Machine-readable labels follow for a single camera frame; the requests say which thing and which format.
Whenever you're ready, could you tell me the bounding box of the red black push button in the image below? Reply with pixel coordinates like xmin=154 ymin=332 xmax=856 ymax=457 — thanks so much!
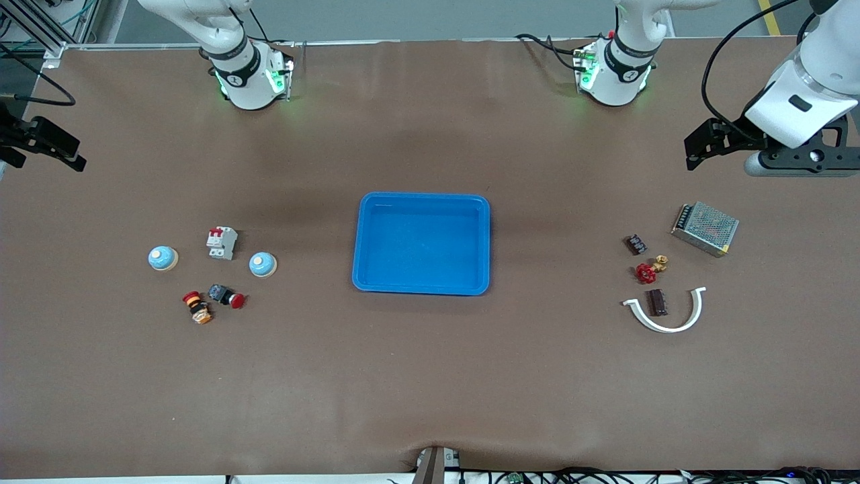
xmin=207 ymin=284 xmax=247 ymax=310

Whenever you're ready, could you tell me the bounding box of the black left arm base cable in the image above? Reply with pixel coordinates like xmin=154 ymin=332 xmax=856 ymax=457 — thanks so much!
xmin=515 ymin=32 xmax=585 ymax=72

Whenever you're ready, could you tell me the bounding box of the white red circuit breaker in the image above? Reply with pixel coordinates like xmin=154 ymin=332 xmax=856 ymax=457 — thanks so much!
xmin=206 ymin=226 xmax=239 ymax=261

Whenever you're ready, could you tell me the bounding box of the black cable bundle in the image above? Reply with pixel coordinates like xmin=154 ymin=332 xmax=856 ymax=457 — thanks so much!
xmin=464 ymin=467 xmax=860 ymax=484

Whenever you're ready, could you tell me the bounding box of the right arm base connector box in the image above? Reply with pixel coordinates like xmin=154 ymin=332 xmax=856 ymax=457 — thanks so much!
xmin=265 ymin=44 xmax=294 ymax=102

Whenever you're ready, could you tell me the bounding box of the aluminium frame corner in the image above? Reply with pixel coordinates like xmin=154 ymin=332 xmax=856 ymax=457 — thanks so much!
xmin=0 ymin=0 xmax=101 ymax=71

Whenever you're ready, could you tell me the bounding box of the white curved plastic clamp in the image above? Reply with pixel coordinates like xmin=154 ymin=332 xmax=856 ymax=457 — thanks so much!
xmin=621 ymin=286 xmax=707 ymax=334

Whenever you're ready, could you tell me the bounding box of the metal mesh power supply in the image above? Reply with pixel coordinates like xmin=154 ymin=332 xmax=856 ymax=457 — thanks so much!
xmin=671 ymin=201 xmax=740 ymax=258

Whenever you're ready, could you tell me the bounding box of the blue plastic tray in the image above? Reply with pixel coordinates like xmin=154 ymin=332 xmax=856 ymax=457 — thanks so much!
xmin=351 ymin=192 xmax=491 ymax=296

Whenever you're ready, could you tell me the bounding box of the brown table mat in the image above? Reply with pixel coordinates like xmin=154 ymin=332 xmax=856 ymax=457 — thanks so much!
xmin=0 ymin=37 xmax=860 ymax=479

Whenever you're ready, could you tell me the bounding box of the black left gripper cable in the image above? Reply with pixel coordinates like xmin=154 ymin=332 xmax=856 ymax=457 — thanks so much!
xmin=702 ymin=0 xmax=807 ymax=142

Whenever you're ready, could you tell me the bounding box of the red yellow emergency stop button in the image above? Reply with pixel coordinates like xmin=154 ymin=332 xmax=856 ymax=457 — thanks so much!
xmin=182 ymin=290 xmax=214 ymax=326

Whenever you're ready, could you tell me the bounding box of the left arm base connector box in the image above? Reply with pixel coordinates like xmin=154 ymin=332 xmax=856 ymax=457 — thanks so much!
xmin=573 ymin=42 xmax=600 ymax=93

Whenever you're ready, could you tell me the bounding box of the red handle brass valve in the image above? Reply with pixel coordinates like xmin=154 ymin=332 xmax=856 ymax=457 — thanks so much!
xmin=636 ymin=255 xmax=669 ymax=285

